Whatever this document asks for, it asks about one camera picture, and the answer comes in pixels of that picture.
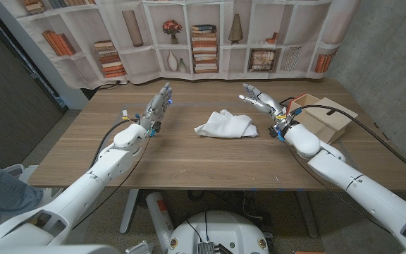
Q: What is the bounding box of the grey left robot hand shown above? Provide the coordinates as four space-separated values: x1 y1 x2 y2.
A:
139 82 173 131

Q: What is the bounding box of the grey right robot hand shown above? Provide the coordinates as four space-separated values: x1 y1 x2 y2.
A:
238 83 288 123

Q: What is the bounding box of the white cloth napkin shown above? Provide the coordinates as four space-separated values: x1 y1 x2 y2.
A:
193 109 259 139

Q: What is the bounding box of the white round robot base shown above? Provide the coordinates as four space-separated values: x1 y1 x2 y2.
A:
167 210 270 254

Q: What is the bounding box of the wooden drawer with red front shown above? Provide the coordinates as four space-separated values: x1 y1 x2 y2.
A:
286 92 321 114

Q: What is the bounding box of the light wooden drawer box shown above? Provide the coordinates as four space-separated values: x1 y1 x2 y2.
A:
300 97 359 145

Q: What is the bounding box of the printed bookshelf backdrop cloth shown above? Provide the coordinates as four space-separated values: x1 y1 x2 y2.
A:
0 0 362 90

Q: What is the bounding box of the white table leg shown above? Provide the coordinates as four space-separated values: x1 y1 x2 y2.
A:
295 190 319 239
119 189 140 235

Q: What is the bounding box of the white cylinder with orange label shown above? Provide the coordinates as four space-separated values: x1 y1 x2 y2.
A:
145 191 175 252

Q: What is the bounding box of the dark grey partition panel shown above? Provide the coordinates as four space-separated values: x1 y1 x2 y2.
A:
0 3 68 169

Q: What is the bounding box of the grey finned electronics module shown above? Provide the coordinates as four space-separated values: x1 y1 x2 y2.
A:
197 241 234 254

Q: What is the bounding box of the white chair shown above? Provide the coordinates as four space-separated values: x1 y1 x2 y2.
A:
1 163 65 209

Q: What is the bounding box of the person in blue jeans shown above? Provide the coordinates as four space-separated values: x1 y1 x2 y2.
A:
0 153 45 237

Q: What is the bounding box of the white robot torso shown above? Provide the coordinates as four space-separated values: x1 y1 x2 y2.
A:
0 244 121 254

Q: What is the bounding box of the black cable behind table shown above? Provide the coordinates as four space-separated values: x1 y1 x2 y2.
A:
92 80 122 91

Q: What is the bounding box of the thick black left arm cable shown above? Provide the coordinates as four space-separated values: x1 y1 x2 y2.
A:
89 118 140 169

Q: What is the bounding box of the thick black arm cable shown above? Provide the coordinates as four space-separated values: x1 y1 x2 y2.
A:
89 118 140 169
287 104 406 183

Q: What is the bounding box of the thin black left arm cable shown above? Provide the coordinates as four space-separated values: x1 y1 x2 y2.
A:
71 137 152 231

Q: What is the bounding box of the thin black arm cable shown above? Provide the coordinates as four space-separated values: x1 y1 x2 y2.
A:
283 140 390 234
71 137 152 231

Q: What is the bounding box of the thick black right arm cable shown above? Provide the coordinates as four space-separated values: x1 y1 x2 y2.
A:
287 104 406 183

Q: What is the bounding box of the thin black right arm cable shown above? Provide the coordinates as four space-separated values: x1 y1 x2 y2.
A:
283 140 390 234

